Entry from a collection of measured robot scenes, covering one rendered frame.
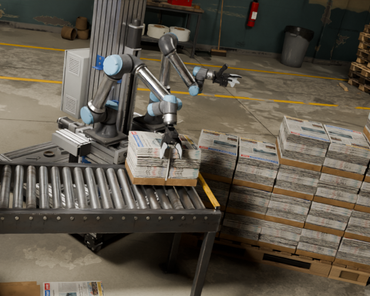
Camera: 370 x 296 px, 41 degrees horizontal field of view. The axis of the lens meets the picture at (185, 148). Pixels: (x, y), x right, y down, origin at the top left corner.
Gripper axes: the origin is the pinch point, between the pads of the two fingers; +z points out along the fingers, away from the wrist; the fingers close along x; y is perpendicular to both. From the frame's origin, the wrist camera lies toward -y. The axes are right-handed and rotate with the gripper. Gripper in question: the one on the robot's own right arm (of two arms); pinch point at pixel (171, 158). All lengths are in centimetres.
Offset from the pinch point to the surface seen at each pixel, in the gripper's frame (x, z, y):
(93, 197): 40.6, 20.9, 9.7
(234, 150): -63, -14, 60
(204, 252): -23, 52, 12
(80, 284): 40, 74, 72
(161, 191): 1.3, 17.0, 16.5
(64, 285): 50, 74, 72
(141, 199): 14.7, 22.4, 8.4
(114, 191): 28.1, 17.7, 15.3
